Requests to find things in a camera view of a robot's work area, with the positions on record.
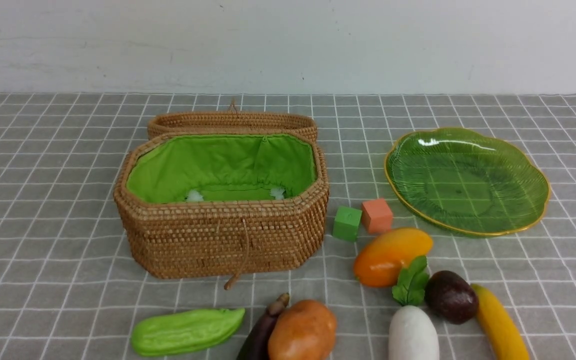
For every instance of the woven wicker basket green lining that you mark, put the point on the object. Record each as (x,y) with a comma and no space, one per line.
(223,202)

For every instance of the green glass leaf plate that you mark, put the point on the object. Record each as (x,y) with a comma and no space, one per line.
(467,183)

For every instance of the dark purple passion fruit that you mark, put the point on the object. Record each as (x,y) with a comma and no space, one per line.
(451,297)

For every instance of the woven wicker basket lid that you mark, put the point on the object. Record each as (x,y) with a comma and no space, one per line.
(232,118)

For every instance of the brown potato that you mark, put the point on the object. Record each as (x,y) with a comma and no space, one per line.
(306,331)

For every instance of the orange yellow mango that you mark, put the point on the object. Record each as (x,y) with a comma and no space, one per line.
(379,263)

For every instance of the green bitter gourd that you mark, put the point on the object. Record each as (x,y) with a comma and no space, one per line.
(185,332)

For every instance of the white radish with leaves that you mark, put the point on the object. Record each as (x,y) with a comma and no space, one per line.
(412,334)

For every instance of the yellow banana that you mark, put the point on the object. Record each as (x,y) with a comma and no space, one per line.
(500,329)

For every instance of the purple eggplant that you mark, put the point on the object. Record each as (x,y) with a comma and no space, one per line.
(255,347)

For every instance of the green foam cube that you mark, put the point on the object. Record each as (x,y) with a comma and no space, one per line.
(346,224)

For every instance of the orange foam cube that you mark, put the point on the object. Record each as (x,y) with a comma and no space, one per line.
(377,216)

